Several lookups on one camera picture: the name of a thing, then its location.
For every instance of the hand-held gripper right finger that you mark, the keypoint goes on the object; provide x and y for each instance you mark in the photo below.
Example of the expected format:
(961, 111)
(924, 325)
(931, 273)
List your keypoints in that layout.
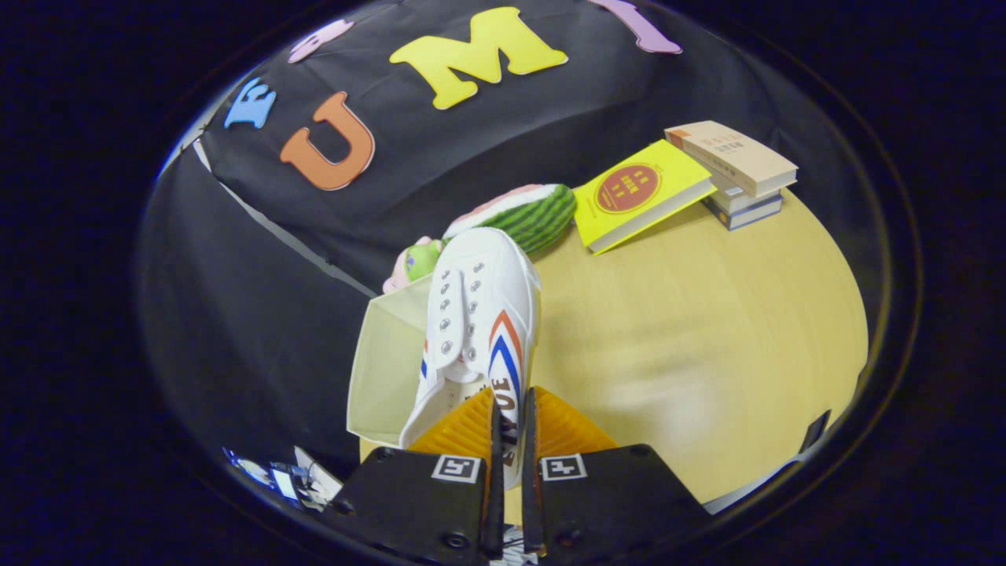
(529, 503)

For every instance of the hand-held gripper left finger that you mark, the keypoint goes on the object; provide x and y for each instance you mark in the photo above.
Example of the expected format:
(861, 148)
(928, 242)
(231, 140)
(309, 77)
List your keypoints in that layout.
(495, 511)

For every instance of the cream fabric storage box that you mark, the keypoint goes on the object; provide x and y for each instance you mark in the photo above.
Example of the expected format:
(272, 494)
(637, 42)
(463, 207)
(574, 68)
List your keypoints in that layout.
(385, 369)

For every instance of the white striped canvas shoe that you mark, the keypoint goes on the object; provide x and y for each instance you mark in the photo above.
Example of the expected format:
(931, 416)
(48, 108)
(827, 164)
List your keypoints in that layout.
(479, 314)

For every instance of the blue and white clutter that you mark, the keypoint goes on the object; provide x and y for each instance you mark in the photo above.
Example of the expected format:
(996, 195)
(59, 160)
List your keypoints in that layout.
(283, 479)

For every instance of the pink plush toy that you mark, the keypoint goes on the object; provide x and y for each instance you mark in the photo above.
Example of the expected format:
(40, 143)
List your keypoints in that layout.
(420, 259)

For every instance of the watermelon slice plush toy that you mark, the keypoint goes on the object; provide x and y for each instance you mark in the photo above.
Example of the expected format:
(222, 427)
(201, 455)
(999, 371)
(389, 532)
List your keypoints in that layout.
(542, 216)

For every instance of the yellow book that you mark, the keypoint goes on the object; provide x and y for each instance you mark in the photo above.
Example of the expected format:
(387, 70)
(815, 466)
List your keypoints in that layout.
(629, 196)

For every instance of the black backdrop cloth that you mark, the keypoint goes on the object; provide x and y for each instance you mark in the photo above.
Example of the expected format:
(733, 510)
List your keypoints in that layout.
(251, 299)

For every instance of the dark blue book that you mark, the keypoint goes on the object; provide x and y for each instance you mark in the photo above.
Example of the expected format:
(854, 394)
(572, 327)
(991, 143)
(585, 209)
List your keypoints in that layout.
(747, 218)

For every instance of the white book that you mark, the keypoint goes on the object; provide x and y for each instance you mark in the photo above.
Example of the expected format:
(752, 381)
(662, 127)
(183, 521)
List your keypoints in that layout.
(743, 200)

